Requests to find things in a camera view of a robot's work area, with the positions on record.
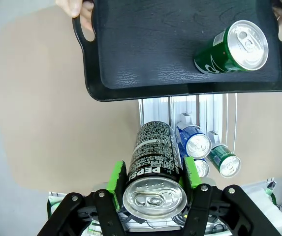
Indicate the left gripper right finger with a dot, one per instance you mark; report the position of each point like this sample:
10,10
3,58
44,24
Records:
192,174

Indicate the green Chilsung can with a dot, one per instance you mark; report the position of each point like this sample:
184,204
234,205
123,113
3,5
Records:
219,54
227,164

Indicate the clear can dispenser rack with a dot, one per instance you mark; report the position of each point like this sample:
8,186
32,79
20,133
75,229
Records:
204,110

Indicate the black serving tray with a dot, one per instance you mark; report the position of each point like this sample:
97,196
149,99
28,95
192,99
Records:
155,44

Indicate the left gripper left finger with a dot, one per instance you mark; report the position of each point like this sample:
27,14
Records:
117,182

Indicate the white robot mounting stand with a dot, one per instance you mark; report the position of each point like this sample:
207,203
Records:
259,196

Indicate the person's right hand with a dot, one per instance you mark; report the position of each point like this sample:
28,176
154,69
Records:
68,6

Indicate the blue Pocari Sweat can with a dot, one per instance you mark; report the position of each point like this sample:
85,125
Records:
198,146
202,168

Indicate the black Pepsi can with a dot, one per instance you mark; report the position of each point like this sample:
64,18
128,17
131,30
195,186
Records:
153,152

